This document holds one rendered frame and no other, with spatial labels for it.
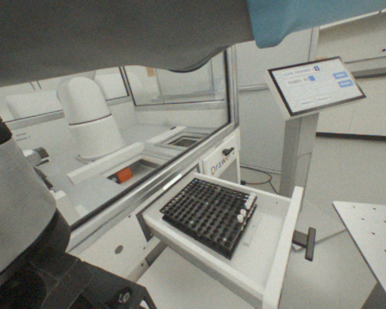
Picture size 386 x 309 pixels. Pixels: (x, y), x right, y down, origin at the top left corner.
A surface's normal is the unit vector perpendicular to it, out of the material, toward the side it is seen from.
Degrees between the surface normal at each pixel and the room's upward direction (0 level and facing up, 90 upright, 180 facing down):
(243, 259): 0
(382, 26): 90
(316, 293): 0
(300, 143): 90
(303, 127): 90
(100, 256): 90
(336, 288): 0
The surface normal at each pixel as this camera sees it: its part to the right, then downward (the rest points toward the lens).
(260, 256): -0.16, -0.89
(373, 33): -0.62, 0.44
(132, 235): 0.79, 0.14
